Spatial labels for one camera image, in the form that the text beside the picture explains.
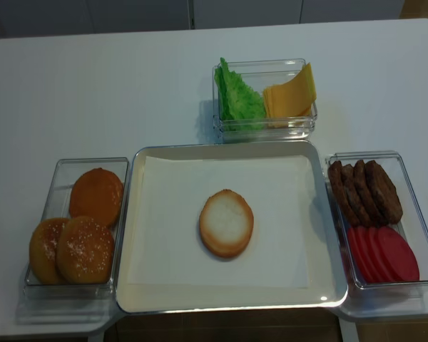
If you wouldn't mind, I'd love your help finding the leftmost red tomato slice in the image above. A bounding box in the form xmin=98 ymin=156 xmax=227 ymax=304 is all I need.
xmin=347 ymin=227 xmax=373 ymax=283

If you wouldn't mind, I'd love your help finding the brown meat patty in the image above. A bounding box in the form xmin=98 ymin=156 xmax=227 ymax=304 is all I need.
xmin=365 ymin=160 xmax=403 ymax=224
xmin=354 ymin=160 xmax=388 ymax=227
xmin=327 ymin=160 xmax=360 ymax=227
xmin=341 ymin=164 xmax=372 ymax=227

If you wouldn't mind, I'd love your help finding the bottom bun half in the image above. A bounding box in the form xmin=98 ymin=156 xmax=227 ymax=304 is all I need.
xmin=199 ymin=189 xmax=254 ymax=259

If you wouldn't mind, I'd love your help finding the green lettuce leaf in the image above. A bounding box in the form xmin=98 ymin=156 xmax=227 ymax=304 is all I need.
xmin=214 ymin=58 xmax=266 ymax=121

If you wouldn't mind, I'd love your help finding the white metal serving tray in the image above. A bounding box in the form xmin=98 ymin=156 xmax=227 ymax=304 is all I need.
xmin=116 ymin=140 xmax=347 ymax=314

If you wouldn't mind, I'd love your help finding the red tomato slice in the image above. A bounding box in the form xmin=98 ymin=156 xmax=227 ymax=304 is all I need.
xmin=367 ymin=227 xmax=392 ymax=282
xmin=347 ymin=227 xmax=373 ymax=283
xmin=377 ymin=227 xmax=420 ymax=282
xmin=355 ymin=226 xmax=380 ymax=283

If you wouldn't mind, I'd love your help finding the left sesame bun top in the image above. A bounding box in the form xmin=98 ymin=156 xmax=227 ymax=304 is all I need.
xmin=29 ymin=217 xmax=69 ymax=284

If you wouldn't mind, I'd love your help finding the rightmost brown meat patty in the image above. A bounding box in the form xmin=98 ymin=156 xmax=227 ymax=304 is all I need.
xmin=365 ymin=160 xmax=403 ymax=224

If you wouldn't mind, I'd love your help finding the clear bun container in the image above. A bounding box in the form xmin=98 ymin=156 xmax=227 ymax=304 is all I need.
xmin=24 ymin=157 xmax=130 ymax=299

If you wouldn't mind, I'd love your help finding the clear lettuce cheese container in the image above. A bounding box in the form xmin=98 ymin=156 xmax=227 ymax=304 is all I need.
xmin=213 ymin=58 xmax=318 ymax=143

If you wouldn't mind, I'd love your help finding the clear patty tomato container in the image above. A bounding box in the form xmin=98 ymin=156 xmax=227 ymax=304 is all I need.
xmin=325 ymin=150 xmax=428 ymax=296

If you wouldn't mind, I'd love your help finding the leftmost brown meat patty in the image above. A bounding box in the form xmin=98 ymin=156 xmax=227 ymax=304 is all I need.
xmin=327 ymin=160 xmax=360 ymax=227

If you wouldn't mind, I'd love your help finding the rightmost red tomato slice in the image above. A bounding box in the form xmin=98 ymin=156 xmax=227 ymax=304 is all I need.
xmin=377 ymin=227 xmax=420 ymax=282

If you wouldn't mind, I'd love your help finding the white parchment paper sheet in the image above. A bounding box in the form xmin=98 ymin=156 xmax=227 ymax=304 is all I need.
xmin=127 ymin=156 xmax=314 ymax=288

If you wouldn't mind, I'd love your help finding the plain orange bun top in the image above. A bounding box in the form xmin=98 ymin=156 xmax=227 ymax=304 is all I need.
xmin=69 ymin=168 xmax=124 ymax=228

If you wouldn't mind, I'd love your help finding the sesame bun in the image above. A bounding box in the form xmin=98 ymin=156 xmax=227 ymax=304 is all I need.
xmin=29 ymin=217 xmax=69 ymax=284
xmin=56 ymin=216 xmax=115 ymax=284

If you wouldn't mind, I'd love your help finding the front sesame bun top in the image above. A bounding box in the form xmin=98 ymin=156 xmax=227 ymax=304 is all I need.
xmin=56 ymin=216 xmax=115 ymax=284

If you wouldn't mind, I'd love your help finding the yellow cheese slice stack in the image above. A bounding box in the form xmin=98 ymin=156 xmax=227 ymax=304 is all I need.
xmin=263 ymin=60 xmax=317 ymax=128

